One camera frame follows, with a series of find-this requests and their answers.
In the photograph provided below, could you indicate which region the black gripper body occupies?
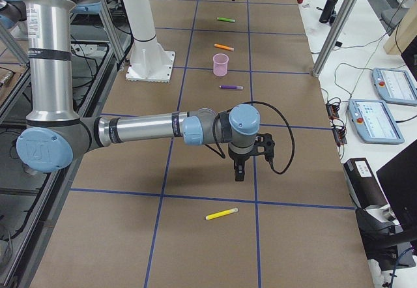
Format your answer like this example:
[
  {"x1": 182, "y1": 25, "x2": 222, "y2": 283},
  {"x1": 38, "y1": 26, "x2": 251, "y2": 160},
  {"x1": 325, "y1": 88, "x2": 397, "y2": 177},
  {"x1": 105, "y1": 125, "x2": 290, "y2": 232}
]
[{"x1": 228, "y1": 144, "x2": 254, "y2": 164}]

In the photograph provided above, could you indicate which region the green marker pen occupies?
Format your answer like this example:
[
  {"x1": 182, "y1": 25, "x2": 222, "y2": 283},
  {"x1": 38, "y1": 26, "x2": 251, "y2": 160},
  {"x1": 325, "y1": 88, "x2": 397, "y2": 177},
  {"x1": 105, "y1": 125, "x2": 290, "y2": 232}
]
[{"x1": 216, "y1": 17, "x2": 236, "y2": 23}]

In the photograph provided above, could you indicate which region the yellow marker pen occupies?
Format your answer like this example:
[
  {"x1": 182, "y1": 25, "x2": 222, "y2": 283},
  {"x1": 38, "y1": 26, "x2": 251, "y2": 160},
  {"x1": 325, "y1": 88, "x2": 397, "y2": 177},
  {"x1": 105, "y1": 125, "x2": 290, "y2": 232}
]
[{"x1": 205, "y1": 207, "x2": 238, "y2": 221}]

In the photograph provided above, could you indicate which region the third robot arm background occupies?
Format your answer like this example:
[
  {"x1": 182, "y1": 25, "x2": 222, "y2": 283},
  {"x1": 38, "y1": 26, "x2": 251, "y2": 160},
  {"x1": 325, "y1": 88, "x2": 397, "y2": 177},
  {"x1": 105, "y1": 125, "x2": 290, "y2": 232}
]
[{"x1": 1, "y1": 0, "x2": 28, "y2": 40}]

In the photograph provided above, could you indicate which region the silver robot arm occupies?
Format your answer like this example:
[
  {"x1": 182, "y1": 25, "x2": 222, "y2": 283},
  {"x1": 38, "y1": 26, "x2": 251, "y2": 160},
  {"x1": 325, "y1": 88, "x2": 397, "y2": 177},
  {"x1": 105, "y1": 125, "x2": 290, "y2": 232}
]
[{"x1": 16, "y1": 0, "x2": 261, "y2": 181}]

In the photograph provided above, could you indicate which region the orange marker pen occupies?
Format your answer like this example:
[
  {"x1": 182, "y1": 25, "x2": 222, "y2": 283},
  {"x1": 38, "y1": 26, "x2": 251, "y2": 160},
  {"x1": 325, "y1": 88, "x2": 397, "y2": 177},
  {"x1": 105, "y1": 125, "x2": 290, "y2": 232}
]
[{"x1": 214, "y1": 44, "x2": 235, "y2": 51}]

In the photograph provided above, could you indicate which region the pink mesh pen holder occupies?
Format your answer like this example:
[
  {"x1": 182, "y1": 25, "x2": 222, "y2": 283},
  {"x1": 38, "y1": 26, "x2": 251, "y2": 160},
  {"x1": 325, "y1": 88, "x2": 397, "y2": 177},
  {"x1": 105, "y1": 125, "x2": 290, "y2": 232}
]
[{"x1": 212, "y1": 53, "x2": 229, "y2": 77}]

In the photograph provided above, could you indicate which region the purple marker pen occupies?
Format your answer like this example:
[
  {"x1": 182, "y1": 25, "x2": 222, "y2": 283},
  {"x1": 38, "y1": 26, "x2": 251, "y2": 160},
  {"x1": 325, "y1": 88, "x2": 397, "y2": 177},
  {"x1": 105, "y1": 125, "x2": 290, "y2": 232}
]
[{"x1": 219, "y1": 85, "x2": 244, "y2": 91}]

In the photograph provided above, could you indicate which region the black water bottle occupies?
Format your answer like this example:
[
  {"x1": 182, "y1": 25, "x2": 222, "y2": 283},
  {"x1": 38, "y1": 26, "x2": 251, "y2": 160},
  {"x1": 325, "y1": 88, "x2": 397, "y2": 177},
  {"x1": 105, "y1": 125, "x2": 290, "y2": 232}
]
[{"x1": 319, "y1": 0, "x2": 338, "y2": 23}]

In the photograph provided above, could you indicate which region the small electronics board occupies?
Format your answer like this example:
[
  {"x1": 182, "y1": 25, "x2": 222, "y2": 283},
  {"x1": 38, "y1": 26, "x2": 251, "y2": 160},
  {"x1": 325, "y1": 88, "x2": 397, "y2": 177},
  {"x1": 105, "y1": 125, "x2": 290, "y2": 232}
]
[{"x1": 325, "y1": 97, "x2": 347, "y2": 147}]

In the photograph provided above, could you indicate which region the black box with label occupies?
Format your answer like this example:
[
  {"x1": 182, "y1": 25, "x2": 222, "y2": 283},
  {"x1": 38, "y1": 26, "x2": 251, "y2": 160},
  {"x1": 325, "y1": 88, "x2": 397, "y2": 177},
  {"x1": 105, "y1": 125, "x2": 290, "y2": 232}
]
[{"x1": 343, "y1": 158, "x2": 388, "y2": 210}]

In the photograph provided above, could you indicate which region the near teach pendant tablet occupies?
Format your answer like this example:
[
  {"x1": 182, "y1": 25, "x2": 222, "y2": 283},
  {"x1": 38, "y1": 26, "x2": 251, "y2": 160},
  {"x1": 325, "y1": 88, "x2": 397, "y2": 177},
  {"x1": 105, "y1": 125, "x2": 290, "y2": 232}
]
[{"x1": 348, "y1": 99, "x2": 405, "y2": 145}]

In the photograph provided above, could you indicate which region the teach pendant tablet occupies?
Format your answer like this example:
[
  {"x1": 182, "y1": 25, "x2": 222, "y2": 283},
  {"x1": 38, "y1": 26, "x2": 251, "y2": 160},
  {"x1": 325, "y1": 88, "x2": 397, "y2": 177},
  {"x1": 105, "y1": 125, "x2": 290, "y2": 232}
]
[
  {"x1": 348, "y1": 99, "x2": 405, "y2": 145},
  {"x1": 371, "y1": 68, "x2": 416, "y2": 106}
]

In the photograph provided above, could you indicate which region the black monitor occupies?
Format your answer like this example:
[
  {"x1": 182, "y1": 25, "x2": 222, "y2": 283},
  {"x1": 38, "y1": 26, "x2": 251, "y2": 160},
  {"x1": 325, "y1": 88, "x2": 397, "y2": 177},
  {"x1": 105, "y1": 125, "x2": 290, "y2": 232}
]
[{"x1": 377, "y1": 141, "x2": 417, "y2": 229}]

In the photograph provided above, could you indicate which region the far teach pendant tablet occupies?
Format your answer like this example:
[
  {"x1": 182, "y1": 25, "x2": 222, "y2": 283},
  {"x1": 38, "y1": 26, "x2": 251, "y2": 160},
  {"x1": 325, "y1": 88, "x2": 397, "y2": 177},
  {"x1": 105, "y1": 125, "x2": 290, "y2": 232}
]
[{"x1": 371, "y1": 68, "x2": 416, "y2": 106}]

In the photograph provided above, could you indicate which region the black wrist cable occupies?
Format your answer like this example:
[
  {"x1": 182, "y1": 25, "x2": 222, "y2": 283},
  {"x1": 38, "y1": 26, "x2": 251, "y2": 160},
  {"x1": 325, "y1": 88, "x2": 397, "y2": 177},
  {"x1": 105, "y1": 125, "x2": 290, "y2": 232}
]
[{"x1": 208, "y1": 101, "x2": 296, "y2": 175}]

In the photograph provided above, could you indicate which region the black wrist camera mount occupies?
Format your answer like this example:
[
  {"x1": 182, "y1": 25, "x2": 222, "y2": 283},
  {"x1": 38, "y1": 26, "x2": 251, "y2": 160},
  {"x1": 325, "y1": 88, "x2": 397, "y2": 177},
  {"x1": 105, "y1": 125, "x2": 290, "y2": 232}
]
[{"x1": 252, "y1": 133, "x2": 275, "y2": 163}]

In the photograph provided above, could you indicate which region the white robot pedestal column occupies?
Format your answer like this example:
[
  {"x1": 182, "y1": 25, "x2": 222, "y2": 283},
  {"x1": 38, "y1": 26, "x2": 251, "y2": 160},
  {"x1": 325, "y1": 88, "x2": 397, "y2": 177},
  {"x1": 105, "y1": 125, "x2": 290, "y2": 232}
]
[{"x1": 123, "y1": 0, "x2": 175, "y2": 83}]

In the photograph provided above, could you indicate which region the aluminium frame post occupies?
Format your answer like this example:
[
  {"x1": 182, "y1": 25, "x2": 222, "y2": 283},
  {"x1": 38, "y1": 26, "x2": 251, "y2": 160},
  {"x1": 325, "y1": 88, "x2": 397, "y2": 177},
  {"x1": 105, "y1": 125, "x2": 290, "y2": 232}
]
[{"x1": 311, "y1": 0, "x2": 356, "y2": 78}]

